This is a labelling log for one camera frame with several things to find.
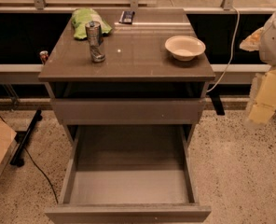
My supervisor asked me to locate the red soda can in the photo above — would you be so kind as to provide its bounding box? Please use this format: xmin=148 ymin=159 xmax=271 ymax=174
xmin=39 ymin=50 xmax=48 ymax=64

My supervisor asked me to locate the white cable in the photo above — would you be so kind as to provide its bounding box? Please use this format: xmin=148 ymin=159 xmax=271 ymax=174
xmin=206 ymin=7 xmax=241 ymax=94

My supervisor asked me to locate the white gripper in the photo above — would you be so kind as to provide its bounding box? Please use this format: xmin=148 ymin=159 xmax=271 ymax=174
xmin=240 ymin=11 xmax=276 ymax=125

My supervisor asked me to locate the grey drawer cabinet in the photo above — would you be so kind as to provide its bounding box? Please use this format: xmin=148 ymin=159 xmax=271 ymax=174
xmin=37 ymin=7 xmax=216 ymax=224

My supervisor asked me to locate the white bowl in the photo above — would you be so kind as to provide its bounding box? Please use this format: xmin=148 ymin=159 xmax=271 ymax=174
xmin=165 ymin=35 xmax=206 ymax=61

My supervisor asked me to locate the silver redbull can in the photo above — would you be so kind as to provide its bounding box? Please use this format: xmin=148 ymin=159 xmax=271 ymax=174
xmin=85 ymin=21 xmax=105 ymax=63

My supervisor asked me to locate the grey upper drawer front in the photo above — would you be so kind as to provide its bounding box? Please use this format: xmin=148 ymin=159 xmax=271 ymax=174
xmin=51 ymin=99 xmax=205 ymax=125

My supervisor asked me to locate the black stand leg right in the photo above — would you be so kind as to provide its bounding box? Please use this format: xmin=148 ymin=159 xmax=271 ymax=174
xmin=208 ymin=88 xmax=225 ymax=116

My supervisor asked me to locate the black cable on floor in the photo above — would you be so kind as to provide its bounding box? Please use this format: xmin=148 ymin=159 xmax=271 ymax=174
xmin=0 ymin=105 xmax=60 ymax=204

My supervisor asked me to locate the black stand leg left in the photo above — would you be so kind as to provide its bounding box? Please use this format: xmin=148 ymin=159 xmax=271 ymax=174
xmin=10 ymin=110 xmax=42 ymax=167

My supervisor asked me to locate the open grey bottom drawer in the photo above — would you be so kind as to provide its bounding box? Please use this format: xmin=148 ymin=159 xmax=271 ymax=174
xmin=46 ymin=125 xmax=211 ymax=224

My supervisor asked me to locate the black stand leg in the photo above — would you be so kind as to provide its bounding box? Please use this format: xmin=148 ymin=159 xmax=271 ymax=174
xmin=10 ymin=110 xmax=42 ymax=167
xmin=208 ymin=88 xmax=225 ymax=116

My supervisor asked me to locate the green chip bag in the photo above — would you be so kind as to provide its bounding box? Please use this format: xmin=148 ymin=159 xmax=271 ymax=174
xmin=71 ymin=7 xmax=112 ymax=40

